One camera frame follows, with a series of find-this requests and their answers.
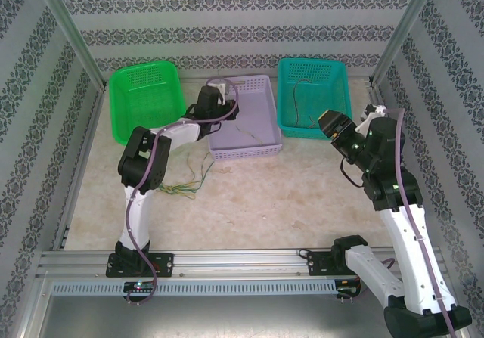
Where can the lilac plastic basket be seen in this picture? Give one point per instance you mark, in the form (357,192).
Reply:
(257,111)

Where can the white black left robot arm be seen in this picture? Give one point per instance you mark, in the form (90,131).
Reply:
(136,221)

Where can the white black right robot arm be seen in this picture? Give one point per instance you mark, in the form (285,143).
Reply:
(412,247)

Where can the teal plastic basket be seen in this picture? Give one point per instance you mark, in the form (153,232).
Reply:
(325,88)

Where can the green plastic basket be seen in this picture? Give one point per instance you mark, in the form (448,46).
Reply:
(143,96)

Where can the grey metal shelf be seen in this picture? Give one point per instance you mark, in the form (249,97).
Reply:
(189,315)

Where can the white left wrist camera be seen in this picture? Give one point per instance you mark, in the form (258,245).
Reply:
(218,88)

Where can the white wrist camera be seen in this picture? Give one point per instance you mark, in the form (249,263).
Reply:
(374,110)
(218,88)

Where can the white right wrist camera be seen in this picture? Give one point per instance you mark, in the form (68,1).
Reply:
(374,110)

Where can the aluminium side rail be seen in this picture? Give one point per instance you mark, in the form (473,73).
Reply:
(374,92)
(81,164)

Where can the aluminium frame post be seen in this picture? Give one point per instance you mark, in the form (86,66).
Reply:
(68,31)
(404,24)

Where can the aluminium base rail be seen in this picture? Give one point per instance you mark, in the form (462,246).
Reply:
(242,260)

